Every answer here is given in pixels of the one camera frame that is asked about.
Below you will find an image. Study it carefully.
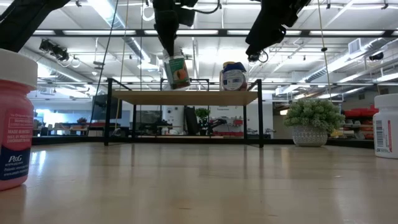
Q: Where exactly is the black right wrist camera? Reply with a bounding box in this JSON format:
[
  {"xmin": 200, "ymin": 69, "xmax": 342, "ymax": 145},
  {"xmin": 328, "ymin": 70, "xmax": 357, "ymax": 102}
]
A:
[{"xmin": 285, "ymin": 0, "xmax": 312, "ymax": 28}]

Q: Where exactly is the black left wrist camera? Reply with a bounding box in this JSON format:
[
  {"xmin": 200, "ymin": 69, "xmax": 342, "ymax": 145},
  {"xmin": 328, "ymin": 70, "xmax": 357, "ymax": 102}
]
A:
[{"xmin": 178, "ymin": 0, "xmax": 200, "ymax": 28}]

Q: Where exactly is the rack of red bins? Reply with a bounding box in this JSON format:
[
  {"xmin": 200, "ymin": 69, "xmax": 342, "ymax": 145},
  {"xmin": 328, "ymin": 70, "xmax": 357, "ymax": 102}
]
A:
[{"xmin": 341, "ymin": 105, "xmax": 380, "ymax": 140}]

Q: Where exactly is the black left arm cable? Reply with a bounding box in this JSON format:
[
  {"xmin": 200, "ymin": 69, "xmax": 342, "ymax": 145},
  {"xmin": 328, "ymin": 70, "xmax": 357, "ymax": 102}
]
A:
[{"xmin": 192, "ymin": 0, "xmax": 223, "ymax": 16}]

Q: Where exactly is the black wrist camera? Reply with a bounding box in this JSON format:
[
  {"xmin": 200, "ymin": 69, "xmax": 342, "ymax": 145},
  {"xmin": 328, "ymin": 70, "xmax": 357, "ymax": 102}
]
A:
[
  {"xmin": 285, "ymin": 0, "xmax": 312, "ymax": 28},
  {"xmin": 178, "ymin": 0, "xmax": 200, "ymax": 28}
]

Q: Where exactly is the white air vent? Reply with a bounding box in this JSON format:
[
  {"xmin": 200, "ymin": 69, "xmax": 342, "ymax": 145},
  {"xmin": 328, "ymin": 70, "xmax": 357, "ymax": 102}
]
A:
[{"xmin": 348, "ymin": 38, "xmax": 362, "ymax": 55}]

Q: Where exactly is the small dark green plant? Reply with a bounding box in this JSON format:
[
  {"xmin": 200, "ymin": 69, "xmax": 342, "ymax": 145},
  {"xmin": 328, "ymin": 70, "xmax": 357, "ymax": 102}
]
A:
[{"xmin": 197, "ymin": 108, "xmax": 211, "ymax": 136}]

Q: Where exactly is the dark monitor screen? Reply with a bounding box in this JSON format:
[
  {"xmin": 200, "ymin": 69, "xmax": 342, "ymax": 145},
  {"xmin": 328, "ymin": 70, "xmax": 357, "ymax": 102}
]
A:
[{"xmin": 91, "ymin": 94, "xmax": 123, "ymax": 121}]

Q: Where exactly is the tan hanging cord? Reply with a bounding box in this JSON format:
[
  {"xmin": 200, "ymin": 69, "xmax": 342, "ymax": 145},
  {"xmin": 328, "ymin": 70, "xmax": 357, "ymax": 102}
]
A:
[{"xmin": 316, "ymin": 0, "xmax": 333, "ymax": 102}]

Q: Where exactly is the pink bottle white cap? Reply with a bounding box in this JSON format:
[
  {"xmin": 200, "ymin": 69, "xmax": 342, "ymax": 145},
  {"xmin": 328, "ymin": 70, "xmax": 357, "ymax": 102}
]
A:
[{"xmin": 0, "ymin": 48, "xmax": 39, "ymax": 192}]

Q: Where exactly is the clear jar blue cap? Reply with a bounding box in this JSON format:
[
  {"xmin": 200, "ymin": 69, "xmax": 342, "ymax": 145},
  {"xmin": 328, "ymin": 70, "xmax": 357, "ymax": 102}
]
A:
[{"xmin": 221, "ymin": 61, "xmax": 249, "ymax": 92}]

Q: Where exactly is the black hanging cable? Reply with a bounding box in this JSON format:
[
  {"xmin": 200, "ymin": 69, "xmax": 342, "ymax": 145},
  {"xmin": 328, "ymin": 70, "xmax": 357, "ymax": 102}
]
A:
[{"xmin": 88, "ymin": 0, "xmax": 120, "ymax": 130}]

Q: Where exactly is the black hanging camera with cable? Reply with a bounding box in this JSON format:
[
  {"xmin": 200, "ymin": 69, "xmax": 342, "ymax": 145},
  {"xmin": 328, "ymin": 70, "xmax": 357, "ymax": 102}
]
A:
[{"xmin": 248, "ymin": 51, "xmax": 269, "ymax": 64}]

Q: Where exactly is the green plant in patterned pot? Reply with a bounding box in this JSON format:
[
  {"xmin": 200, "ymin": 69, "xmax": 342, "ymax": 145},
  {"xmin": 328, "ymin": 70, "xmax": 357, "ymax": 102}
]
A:
[{"xmin": 282, "ymin": 98, "xmax": 346, "ymax": 147}]

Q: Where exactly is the peach label bottle white cap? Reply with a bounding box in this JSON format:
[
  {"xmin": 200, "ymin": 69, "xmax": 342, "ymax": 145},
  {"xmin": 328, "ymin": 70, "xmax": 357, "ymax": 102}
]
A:
[{"xmin": 162, "ymin": 49, "xmax": 192, "ymax": 91}]

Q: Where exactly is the white bottle red-striped label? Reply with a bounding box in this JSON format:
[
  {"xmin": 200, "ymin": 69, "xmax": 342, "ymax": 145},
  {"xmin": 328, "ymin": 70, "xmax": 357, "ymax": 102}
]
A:
[{"xmin": 372, "ymin": 93, "xmax": 398, "ymax": 160}]

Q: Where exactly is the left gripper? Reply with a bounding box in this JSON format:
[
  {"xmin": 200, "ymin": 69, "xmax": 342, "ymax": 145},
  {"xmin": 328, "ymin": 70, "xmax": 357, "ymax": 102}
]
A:
[{"xmin": 152, "ymin": 0, "xmax": 180, "ymax": 58}]

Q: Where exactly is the wooden shelf black frame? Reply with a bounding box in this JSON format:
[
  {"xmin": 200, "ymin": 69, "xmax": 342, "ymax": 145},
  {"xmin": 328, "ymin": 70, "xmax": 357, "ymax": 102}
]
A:
[{"xmin": 103, "ymin": 77, "xmax": 265, "ymax": 149}]

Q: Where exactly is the black frame bar with lights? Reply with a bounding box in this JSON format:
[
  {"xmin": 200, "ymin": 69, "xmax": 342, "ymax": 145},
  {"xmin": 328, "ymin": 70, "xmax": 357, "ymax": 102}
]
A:
[{"xmin": 30, "ymin": 28, "xmax": 398, "ymax": 39}]

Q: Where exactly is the white hanging ring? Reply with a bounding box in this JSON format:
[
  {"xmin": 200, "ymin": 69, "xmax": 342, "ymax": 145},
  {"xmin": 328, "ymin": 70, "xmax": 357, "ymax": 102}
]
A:
[{"xmin": 141, "ymin": 3, "xmax": 155, "ymax": 22}]

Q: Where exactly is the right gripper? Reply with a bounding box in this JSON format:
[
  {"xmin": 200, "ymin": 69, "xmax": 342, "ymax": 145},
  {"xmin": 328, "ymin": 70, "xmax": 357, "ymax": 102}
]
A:
[{"xmin": 245, "ymin": 0, "xmax": 289, "ymax": 57}]

